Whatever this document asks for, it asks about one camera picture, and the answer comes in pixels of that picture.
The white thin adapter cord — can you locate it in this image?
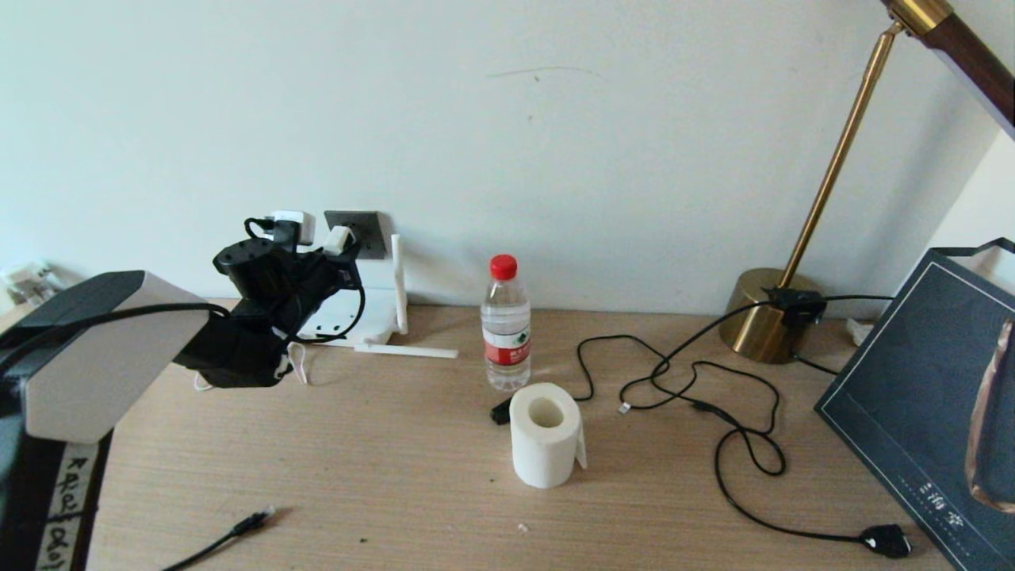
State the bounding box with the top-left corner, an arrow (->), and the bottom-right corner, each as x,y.
194,341 -> 314,391

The white router with antennas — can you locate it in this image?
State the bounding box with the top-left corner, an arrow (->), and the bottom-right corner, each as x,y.
297,234 -> 459,359

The clear water bottle red cap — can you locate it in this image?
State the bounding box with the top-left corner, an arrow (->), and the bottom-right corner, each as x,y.
481,255 -> 532,391

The white toilet paper roll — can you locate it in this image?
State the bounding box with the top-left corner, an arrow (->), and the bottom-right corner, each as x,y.
509,382 -> 588,489

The clear plastic wrapper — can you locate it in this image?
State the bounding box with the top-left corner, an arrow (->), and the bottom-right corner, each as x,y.
0,262 -> 63,306

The brass desk lamp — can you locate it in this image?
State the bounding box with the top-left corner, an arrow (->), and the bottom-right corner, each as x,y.
718,0 -> 1015,364

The black adapter on lamp base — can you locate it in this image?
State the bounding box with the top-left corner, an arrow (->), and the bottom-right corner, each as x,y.
763,289 -> 827,327

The dark blue paper gift bag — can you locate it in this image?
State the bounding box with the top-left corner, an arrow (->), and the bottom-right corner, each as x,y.
814,238 -> 1015,571

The grey wall socket plate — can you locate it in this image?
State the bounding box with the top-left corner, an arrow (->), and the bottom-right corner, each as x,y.
326,210 -> 389,260

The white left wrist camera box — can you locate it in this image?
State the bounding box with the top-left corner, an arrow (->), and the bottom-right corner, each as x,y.
270,209 -> 316,245

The black USB cable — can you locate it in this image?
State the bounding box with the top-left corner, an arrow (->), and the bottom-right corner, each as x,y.
490,335 -> 782,435

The black network cable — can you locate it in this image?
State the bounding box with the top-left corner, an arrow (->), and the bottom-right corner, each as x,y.
159,504 -> 278,571

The thin black power cable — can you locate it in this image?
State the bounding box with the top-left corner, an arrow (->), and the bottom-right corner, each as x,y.
787,294 -> 893,377

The black lamp power cord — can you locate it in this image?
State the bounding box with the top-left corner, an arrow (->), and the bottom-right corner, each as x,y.
619,300 -> 913,558

